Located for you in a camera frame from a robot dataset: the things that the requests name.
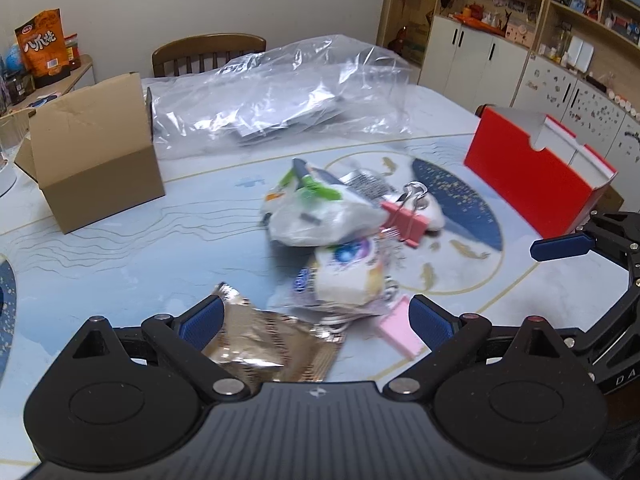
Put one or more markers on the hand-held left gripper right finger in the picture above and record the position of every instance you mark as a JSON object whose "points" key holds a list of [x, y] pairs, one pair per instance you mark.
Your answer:
{"points": [[430, 322]]}

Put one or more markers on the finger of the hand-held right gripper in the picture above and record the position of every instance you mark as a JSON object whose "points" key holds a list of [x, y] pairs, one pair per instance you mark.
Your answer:
{"points": [[560, 247]]}

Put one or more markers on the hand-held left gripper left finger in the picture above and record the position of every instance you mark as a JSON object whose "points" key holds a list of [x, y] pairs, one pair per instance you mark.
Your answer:
{"points": [[202, 322]]}

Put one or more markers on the gold foil wrapper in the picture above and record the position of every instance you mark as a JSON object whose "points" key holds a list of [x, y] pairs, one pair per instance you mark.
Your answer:
{"points": [[280, 345]]}

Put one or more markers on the red white box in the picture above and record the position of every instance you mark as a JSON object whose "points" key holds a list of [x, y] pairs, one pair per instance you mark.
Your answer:
{"points": [[525, 170]]}

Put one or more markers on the round white snack packet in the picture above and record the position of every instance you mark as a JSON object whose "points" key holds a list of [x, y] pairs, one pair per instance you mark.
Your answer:
{"points": [[345, 270]]}

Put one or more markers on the salmon pink binder clip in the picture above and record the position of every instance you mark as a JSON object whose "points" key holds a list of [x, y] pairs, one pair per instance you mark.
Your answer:
{"points": [[405, 221]]}

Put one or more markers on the white plastic bag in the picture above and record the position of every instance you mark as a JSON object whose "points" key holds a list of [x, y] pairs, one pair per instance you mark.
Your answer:
{"points": [[320, 220]]}

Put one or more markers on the grey-blue packet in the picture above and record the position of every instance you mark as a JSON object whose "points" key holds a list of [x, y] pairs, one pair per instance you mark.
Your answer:
{"points": [[312, 172]]}

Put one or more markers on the light pink binder clip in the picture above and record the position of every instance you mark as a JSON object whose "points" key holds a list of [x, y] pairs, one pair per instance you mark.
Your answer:
{"points": [[396, 331]]}

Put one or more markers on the silver foil packet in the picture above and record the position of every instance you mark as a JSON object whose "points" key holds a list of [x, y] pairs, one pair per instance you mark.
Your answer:
{"points": [[367, 185]]}

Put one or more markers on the dark wooden chair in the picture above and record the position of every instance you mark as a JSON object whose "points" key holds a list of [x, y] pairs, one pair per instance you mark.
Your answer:
{"points": [[200, 49], [484, 110]]}

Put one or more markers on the brown cardboard box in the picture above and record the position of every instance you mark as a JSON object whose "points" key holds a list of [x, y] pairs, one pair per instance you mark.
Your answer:
{"points": [[100, 170]]}

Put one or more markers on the large clear plastic bag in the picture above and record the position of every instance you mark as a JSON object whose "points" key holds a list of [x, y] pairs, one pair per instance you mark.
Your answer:
{"points": [[280, 90]]}

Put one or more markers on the white side cabinet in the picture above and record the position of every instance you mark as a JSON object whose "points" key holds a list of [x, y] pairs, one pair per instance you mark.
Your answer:
{"points": [[75, 77]]}

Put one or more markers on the dark glass jars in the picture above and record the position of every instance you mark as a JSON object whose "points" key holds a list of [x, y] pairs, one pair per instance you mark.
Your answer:
{"points": [[17, 87]]}

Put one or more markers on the red sauce jar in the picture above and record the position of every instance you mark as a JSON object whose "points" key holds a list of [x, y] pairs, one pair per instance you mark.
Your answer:
{"points": [[73, 52]]}

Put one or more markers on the orange snack bag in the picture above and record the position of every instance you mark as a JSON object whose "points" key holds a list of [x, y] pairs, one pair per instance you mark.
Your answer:
{"points": [[45, 45]]}

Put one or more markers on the white wooden wall cabinet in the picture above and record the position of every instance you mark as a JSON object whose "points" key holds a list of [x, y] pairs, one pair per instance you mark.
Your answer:
{"points": [[475, 55]]}

